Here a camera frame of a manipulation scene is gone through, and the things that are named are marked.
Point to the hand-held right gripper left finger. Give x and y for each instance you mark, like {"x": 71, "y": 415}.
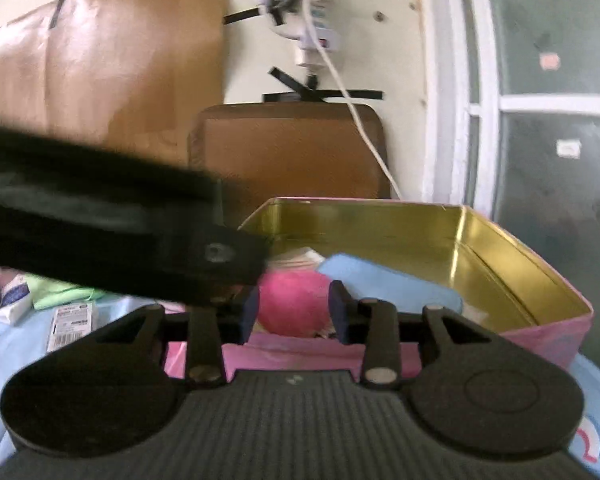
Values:
{"x": 250, "y": 312}

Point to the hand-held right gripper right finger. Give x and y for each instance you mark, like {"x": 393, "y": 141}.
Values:
{"x": 338, "y": 317}

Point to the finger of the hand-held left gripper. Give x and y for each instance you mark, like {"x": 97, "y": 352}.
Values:
{"x": 130, "y": 230}

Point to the pink fuzzy ball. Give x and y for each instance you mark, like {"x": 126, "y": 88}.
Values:
{"x": 292, "y": 302}

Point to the green cloth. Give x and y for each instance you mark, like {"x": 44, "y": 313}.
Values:
{"x": 60, "y": 292}

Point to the white tissue packet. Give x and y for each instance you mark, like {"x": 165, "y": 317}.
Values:
{"x": 12, "y": 302}

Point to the pink tin box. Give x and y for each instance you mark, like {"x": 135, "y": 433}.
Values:
{"x": 545, "y": 345}

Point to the light blue cloth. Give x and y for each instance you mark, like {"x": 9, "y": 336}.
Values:
{"x": 390, "y": 282}

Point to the barcode label packet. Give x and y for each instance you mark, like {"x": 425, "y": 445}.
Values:
{"x": 70, "y": 327}

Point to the brown woven mat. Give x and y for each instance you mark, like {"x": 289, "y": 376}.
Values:
{"x": 290, "y": 155}

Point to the blue printed bedsheet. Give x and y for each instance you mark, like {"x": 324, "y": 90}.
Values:
{"x": 25, "y": 355}

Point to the cluster of black tape strips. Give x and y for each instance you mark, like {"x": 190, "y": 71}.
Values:
{"x": 325, "y": 95}

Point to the black tape piece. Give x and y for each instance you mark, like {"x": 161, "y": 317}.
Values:
{"x": 60, "y": 6}

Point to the white framed glass door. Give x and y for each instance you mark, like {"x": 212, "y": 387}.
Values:
{"x": 460, "y": 85}

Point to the white power strip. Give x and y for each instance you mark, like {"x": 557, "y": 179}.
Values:
{"x": 325, "y": 25}

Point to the white sticker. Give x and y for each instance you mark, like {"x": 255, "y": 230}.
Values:
{"x": 568, "y": 149}

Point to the pink sticker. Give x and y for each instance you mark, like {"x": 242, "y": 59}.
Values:
{"x": 550, "y": 61}

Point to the wood pattern wall sheet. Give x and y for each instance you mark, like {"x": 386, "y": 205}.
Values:
{"x": 130, "y": 70}

